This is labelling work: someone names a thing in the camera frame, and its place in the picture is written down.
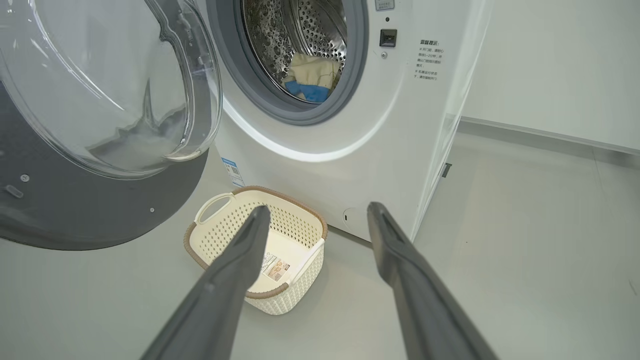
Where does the paper label inside basket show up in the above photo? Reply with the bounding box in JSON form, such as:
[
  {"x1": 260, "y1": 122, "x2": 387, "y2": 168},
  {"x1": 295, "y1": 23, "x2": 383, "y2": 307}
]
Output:
[{"x1": 259, "y1": 251, "x2": 291, "y2": 282}]

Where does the white round access panel cover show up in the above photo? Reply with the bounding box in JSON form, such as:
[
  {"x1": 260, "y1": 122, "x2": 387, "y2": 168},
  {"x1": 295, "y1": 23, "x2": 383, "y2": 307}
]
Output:
[{"x1": 342, "y1": 207, "x2": 371, "y2": 241}]

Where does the blue energy label sticker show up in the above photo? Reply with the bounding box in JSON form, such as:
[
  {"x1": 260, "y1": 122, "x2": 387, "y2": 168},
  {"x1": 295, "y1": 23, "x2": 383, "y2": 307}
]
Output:
[{"x1": 221, "y1": 157, "x2": 246, "y2": 189}]

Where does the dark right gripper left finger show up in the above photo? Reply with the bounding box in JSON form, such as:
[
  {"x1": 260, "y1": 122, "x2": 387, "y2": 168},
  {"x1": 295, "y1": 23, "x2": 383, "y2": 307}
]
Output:
[{"x1": 140, "y1": 204, "x2": 272, "y2": 360}]

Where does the white front-load washing machine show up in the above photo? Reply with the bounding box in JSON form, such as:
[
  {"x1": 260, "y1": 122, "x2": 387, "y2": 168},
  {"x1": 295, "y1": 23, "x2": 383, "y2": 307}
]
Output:
[{"x1": 195, "y1": 0, "x2": 496, "y2": 244}]

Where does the printed instruction text label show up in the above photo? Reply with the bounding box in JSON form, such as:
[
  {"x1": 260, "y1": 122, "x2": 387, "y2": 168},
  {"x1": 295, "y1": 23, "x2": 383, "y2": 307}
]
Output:
[{"x1": 413, "y1": 38, "x2": 446, "y2": 83}]

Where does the grey rubber door gasket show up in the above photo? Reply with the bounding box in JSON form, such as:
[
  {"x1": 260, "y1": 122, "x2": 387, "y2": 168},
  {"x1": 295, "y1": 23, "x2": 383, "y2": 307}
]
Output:
[{"x1": 205, "y1": 0, "x2": 370, "y2": 126}]

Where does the washing machine door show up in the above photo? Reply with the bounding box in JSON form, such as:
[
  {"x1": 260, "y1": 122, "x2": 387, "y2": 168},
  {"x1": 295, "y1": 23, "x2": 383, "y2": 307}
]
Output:
[{"x1": 0, "y1": 0, "x2": 224, "y2": 251}]

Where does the cream laundry basket brown rim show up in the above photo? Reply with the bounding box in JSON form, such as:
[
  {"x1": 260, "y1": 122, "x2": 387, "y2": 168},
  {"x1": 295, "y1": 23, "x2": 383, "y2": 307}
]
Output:
[{"x1": 183, "y1": 186, "x2": 329, "y2": 316}]

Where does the cream garment with blue trim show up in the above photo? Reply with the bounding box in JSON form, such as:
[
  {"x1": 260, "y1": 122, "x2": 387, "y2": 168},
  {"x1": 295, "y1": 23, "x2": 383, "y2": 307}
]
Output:
[{"x1": 283, "y1": 52, "x2": 342, "y2": 105}]

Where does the stainless steel washing machine drum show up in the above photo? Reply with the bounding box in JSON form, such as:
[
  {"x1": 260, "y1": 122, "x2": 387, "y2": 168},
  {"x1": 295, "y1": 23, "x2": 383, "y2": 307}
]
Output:
[{"x1": 241, "y1": 0, "x2": 349, "y2": 105}]

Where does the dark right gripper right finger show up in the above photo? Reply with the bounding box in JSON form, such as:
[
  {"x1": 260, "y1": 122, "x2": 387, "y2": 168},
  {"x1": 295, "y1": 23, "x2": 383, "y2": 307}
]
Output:
[{"x1": 366, "y1": 201, "x2": 501, "y2": 360}]

